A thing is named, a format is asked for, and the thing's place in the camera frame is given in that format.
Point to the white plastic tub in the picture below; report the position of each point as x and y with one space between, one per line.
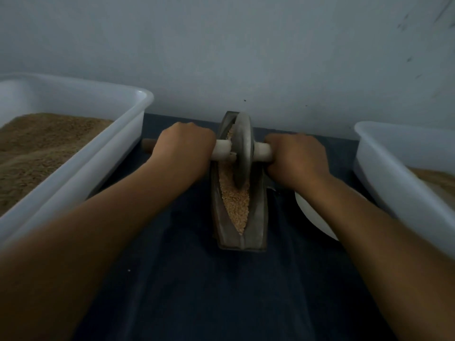
106 159
398 191

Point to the dark blue table cloth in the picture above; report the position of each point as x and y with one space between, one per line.
185 294

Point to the person's right hand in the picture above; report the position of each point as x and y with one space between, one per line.
298 161

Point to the person's right forearm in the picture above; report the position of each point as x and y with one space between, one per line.
387 262

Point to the person's left forearm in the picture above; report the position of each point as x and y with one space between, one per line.
71 266

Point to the boat-shaped metal grinding trough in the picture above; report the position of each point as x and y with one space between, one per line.
245 238

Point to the large brown grain heap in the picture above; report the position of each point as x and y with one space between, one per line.
35 156
435 179

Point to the person's left hand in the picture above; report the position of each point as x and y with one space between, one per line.
183 149

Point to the white round plate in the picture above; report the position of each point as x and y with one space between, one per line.
313 215

